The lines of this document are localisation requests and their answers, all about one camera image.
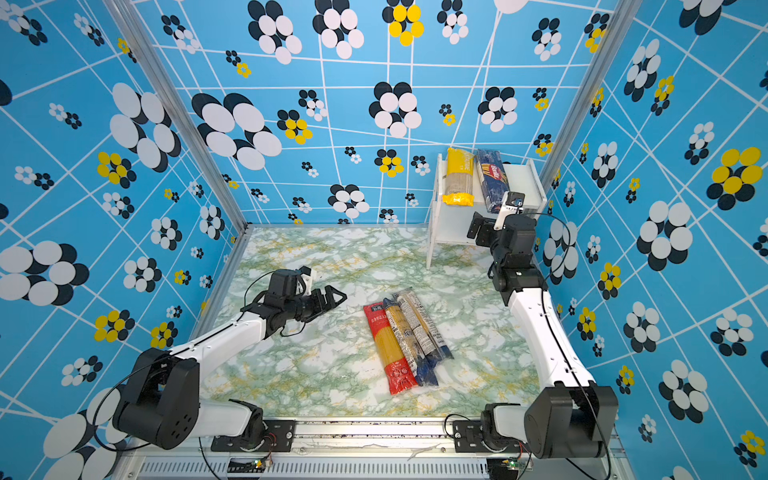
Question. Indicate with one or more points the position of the left aluminium corner post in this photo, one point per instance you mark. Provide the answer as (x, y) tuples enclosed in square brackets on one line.
[(127, 21)]

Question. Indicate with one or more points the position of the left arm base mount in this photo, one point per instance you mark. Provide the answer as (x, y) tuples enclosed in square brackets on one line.
[(274, 436)]

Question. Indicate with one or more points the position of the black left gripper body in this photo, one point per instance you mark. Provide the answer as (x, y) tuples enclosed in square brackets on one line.
[(300, 307)]

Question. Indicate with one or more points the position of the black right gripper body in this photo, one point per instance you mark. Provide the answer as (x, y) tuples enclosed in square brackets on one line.
[(490, 235)]

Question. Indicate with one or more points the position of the red spaghetti bag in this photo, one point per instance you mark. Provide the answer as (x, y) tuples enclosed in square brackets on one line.
[(396, 367)]

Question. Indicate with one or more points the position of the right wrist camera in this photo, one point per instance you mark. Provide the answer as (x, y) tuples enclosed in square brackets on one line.
[(512, 204)]

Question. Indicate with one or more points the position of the dark blue clear spaghetti bag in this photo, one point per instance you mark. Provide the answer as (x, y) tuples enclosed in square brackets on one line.
[(421, 366)]

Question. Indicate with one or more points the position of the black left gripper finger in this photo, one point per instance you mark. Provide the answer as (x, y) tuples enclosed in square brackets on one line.
[(318, 317), (327, 298)]

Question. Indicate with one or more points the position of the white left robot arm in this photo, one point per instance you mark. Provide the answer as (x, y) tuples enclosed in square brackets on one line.
[(161, 403)]

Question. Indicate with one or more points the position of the clear striped spaghetti bag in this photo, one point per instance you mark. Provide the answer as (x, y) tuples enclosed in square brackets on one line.
[(423, 326)]

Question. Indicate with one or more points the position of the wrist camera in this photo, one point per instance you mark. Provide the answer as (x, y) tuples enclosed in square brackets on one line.
[(287, 283), (512, 204)]

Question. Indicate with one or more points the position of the right aluminium corner post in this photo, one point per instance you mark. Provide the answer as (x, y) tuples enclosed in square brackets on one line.
[(620, 22)]

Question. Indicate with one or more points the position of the white two-tier shelf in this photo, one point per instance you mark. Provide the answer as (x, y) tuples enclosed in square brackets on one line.
[(449, 224)]

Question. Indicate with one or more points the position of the aluminium corner post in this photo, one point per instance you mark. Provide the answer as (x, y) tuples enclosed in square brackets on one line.
[(620, 22), (127, 21)]

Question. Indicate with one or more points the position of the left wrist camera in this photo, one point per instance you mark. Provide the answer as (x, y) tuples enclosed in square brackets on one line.
[(287, 283)]

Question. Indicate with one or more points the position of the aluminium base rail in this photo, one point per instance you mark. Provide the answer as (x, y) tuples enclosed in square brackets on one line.
[(365, 448)]

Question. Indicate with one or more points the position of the yellow spaghetti bag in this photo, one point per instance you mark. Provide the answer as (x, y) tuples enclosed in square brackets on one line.
[(458, 187)]

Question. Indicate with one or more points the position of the blue Barilla spaghetti bag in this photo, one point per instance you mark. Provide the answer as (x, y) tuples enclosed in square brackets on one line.
[(492, 178)]

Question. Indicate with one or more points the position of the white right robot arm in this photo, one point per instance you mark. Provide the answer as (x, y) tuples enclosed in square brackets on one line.
[(572, 416)]

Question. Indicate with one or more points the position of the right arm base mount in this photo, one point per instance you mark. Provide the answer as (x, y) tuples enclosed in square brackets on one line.
[(468, 437)]

